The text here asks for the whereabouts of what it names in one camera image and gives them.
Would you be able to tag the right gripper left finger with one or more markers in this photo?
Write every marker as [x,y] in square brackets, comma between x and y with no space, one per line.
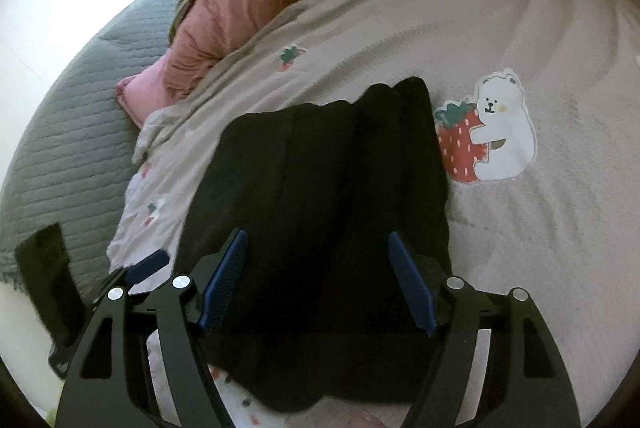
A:
[109,384]

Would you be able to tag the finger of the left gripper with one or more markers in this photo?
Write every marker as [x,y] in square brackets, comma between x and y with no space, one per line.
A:
[72,314]

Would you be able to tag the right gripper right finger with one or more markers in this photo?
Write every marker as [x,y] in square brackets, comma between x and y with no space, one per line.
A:
[499,346]

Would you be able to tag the black orange-cuffed sweatshirt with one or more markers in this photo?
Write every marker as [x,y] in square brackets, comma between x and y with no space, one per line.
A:
[317,310]

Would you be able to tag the right hand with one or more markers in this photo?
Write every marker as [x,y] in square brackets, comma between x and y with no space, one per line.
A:
[365,420]

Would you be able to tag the grey quilted mattress pad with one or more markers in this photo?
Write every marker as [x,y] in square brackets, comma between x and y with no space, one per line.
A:
[73,163]

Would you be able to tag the grey bear-print blanket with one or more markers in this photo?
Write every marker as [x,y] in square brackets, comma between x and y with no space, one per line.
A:
[537,108]

